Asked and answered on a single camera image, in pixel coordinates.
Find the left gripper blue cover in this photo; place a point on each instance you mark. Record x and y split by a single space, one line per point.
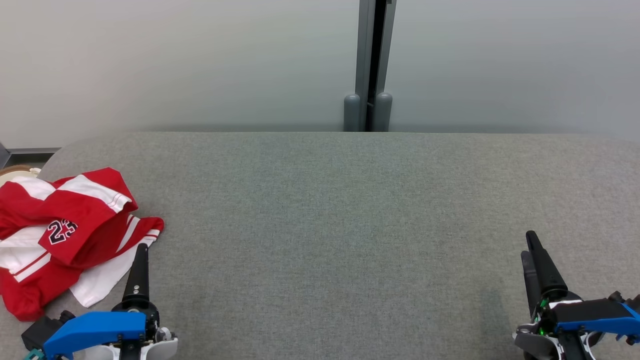
95 330

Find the red white striped jersey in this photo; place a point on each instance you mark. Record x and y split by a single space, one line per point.
100 280

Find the cream laundry basket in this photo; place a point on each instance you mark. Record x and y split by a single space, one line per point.
15 176

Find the grey partition post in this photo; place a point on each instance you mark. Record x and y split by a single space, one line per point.
363 50

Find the dark grey skirting strip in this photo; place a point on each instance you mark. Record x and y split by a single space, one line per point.
35 150

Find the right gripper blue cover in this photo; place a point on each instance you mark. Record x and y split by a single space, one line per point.
590 320

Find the grey cylinder post foot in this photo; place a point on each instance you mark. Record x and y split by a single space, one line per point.
383 115
352 115

